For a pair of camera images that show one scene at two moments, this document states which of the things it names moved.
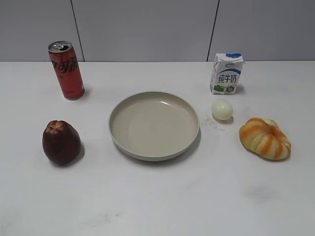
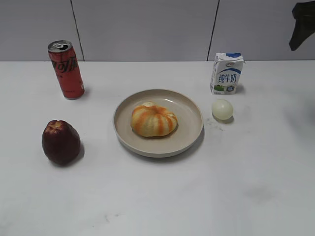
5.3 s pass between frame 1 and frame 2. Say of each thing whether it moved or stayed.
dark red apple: stayed
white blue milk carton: stayed
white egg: stayed
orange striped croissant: moved
